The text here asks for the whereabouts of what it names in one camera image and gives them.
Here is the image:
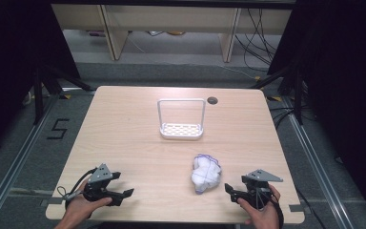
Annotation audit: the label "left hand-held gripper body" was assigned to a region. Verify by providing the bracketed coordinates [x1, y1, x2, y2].
[82, 162, 114, 202]

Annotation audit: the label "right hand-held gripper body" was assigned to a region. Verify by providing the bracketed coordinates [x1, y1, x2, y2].
[241, 168, 284, 211]

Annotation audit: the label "white cloth with purple lines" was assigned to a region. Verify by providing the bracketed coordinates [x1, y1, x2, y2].
[190, 154, 223, 196]

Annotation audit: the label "white plastic towel rack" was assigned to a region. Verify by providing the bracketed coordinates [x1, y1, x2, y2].
[156, 97, 207, 141]

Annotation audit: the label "person's right hand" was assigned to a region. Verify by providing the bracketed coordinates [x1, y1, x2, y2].
[236, 184, 283, 229]

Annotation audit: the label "person's left hand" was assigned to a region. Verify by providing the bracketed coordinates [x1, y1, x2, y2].
[64, 179, 113, 222]

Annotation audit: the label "black metal stand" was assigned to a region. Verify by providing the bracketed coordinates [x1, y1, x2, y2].
[251, 63, 305, 126]
[32, 63, 93, 126]

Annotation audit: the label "black curtain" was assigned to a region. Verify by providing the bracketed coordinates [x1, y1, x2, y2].
[267, 0, 366, 220]
[0, 0, 81, 160]

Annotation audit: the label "beige wooden bench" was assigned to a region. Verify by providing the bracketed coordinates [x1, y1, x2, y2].
[51, 3, 294, 63]

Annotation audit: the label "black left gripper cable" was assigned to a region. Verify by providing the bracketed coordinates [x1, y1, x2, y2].
[56, 167, 97, 209]

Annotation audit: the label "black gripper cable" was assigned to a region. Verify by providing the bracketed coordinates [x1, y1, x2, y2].
[268, 190, 285, 229]
[56, 167, 97, 209]

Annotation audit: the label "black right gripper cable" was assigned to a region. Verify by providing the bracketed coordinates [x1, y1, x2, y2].
[268, 190, 285, 229]

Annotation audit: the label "aluminium floor rail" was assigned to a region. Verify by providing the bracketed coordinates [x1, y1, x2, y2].
[280, 94, 357, 229]
[0, 94, 61, 229]

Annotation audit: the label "black floor cables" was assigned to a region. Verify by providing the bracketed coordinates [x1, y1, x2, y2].
[270, 104, 299, 129]

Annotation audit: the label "white floor cable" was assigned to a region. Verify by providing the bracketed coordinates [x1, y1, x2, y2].
[217, 64, 262, 81]

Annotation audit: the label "bundle of black hanging cables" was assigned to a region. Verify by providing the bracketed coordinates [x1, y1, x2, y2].
[234, 8, 283, 71]

